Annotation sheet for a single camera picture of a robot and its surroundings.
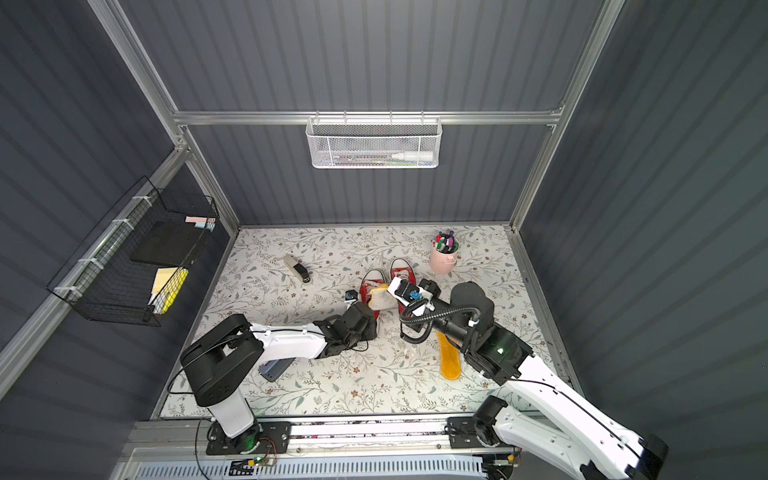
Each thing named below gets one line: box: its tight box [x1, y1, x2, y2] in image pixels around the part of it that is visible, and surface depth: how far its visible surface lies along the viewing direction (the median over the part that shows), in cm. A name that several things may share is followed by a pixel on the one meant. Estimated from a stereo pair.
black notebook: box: [130, 219, 200, 267], surface depth 78 cm
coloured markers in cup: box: [432, 230, 459, 254], surface depth 101 cm
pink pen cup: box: [430, 241, 459, 274], surface depth 101 cm
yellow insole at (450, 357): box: [436, 330, 462, 381], surface depth 86 cm
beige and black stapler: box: [283, 254, 311, 283], surface depth 104 cm
